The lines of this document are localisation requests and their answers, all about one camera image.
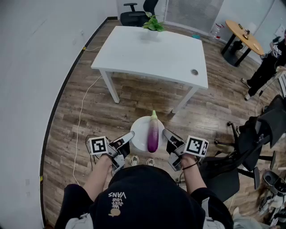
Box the white rectangular table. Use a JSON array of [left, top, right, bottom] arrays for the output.
[[90, 25, 209, 115]]

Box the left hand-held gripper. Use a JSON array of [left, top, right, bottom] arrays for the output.
[[88, 131, 136, 173]]

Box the person's right forearm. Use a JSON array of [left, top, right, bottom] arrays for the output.
[[180, 155, 207, 199]]

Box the grey shoulder strap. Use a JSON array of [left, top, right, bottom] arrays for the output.
[[201, 196, 226, 229], [64, 212, 94, 229]]

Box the clear plastic water jug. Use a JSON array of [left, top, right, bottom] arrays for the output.
[[210, 23, 225, 40]]

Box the grey round device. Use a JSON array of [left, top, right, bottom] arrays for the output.
[[262, 170, 286, 195]]

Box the white floor cable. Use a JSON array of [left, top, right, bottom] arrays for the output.
[[72, 46, 103, 187]]

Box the white round plate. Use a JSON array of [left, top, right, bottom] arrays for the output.
[[130, 115, 166, 152]]

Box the person's black shirt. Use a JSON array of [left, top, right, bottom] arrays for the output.
[[55, 165, 234, 229]]

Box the person's left forearm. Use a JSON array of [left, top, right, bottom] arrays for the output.
[[82, 154, 113, 202]]

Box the black office chair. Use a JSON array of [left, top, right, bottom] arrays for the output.
[[120, 0, 159, 27], [178, 155, 261, 203], [213, 95, 286, 173]]

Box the purple eggplant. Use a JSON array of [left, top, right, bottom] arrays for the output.
[[147, 110, 160, 153]]

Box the green potted plant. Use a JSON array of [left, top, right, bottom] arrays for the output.
[[142, 11, 166, 38]]

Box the round wooden side table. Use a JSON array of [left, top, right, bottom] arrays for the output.
[[221, 19, 265, 68]]

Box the frosted glass window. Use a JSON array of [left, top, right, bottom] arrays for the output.
[[166, 0, 224, 27]]

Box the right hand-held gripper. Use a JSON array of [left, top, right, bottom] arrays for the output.
[[162, 128, 210, 172]]

